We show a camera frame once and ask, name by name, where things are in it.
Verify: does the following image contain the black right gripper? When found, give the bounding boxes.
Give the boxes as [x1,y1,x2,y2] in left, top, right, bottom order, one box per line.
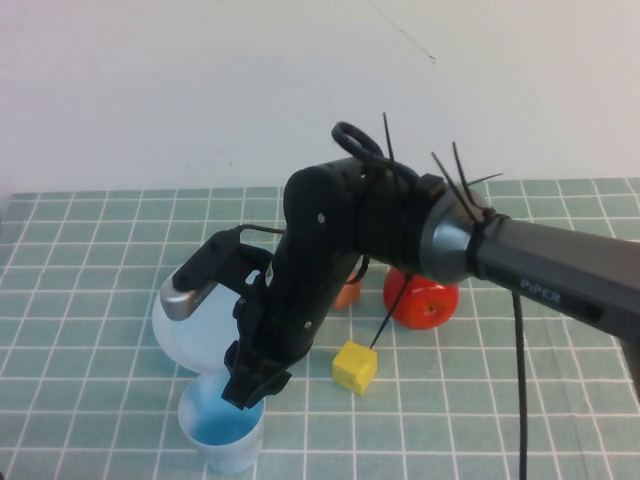
[222,248,362,411]

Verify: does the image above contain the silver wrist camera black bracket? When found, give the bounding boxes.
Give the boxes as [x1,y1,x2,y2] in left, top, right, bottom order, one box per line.
[158,226,275,322]

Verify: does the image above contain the black looped cable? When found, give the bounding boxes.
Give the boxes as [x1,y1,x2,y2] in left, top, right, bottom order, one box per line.
[331,121,444,199]

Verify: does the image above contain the orange foam cube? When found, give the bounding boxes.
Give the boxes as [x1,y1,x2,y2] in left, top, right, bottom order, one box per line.
[333,272,363,313]

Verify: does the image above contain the green checked tablecloth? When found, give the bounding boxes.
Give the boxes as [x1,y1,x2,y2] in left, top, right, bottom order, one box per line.
[0,178,640,480]

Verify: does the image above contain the light blue plastic plate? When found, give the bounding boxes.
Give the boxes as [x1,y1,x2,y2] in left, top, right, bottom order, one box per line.
[151,264,242,375]

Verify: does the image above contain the light blue plastic cup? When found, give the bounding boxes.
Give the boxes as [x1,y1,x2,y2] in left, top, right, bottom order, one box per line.
[177,370,267,475]

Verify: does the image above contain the black hanging cable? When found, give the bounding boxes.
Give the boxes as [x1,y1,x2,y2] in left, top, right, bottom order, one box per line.
[511,291,530,480]

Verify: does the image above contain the red apple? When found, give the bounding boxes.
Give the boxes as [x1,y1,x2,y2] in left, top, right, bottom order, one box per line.
[382,267,460,331]

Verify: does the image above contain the yellow foam cube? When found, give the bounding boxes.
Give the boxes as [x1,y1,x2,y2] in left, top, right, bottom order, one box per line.
[331,340,379,397]

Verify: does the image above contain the black zip tie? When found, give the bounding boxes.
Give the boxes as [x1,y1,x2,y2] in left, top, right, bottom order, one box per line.
[369,272,416,350]
[430,140,505,224]
[382,111,402,201]

